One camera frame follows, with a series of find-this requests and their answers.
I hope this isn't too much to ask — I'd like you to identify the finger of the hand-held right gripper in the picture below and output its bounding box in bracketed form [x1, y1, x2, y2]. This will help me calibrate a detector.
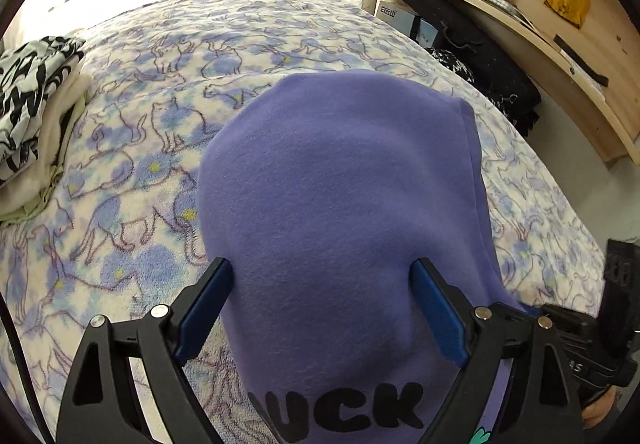
[542, 303, 600, 350]

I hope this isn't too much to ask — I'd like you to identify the cat print fleece blanket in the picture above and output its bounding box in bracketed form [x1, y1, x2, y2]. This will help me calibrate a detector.
[0, 0, 608, 444]

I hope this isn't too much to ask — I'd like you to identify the black white speckled garment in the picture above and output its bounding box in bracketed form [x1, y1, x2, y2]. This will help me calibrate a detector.
[430, 49, 541, 135]

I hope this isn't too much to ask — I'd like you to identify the black bag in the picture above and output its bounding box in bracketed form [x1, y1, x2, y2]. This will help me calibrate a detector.
[400, 0, 543, 135]

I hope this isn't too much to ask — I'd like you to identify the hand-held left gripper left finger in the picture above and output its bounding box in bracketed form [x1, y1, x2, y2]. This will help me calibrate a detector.
[56, 257, 236, 444]

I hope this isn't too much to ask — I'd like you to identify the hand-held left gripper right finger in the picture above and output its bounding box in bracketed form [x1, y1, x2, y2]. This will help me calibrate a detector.
[409, 257, 587, 444]

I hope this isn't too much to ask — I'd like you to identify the white blue cardboard box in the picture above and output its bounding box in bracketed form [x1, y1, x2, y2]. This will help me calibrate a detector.
[376, 0, 441, 47]

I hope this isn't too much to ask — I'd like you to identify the purple zip hoodie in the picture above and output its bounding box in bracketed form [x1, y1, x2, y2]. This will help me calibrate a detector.
[197, 71, 526, 444]

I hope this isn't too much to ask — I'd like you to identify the pale green folded garment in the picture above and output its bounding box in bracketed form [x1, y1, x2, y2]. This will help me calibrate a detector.
[0, 184, 58, 225]

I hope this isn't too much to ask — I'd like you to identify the person's right hand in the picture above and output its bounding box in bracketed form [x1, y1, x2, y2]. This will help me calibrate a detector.
[582, 386, 618, 430]

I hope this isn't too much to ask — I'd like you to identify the cream folded garment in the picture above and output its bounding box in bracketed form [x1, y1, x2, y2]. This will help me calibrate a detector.
[0, 71, 93, 220]

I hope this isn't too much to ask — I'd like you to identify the black strap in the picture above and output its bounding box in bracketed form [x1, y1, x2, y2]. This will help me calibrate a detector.
[554, 36, 610, 87]

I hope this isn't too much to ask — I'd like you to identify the wooden shelf unit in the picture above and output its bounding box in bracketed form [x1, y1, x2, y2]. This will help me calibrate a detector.
[372, 0, 640, 170]

